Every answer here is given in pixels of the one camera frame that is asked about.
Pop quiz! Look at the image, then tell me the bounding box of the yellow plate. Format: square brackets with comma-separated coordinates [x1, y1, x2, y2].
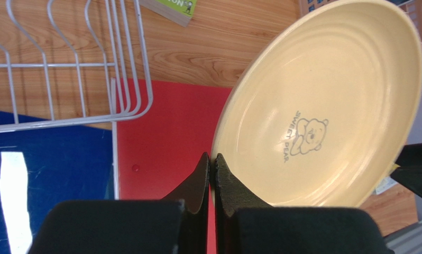
[212, 1, 422, 207]

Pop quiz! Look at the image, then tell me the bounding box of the red folder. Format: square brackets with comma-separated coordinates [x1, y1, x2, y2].
[113, 81, 230, 253]

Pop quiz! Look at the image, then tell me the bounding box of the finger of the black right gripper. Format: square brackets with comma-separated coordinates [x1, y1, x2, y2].
[390, 143, 422, 198]

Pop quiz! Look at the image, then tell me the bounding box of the penguin classics garden book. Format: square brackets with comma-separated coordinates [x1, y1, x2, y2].
[372, 176, 398, 195]

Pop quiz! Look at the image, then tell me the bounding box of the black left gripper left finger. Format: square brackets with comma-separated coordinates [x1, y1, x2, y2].
[29, 153, 210, 253]

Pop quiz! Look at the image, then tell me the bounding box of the green treehouse book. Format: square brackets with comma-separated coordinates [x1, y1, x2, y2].
[139, 0, 197, 28]

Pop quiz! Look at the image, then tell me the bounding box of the blue folder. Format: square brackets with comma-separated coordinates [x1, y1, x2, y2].
[0, 125, 114, 253]

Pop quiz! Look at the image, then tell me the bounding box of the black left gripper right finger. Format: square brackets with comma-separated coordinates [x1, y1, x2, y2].
[214, 154, 390, 253]

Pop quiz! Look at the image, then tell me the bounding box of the aluminium rail frame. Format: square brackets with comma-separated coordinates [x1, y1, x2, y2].
[384, 221, 422, 254]

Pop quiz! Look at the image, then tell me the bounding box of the pink file organizer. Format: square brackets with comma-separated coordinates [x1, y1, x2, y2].
[298, 0, 422, 45]

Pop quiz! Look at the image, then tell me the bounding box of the white wire dish rack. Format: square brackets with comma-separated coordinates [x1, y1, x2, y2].
[0, 1, 154, 133]

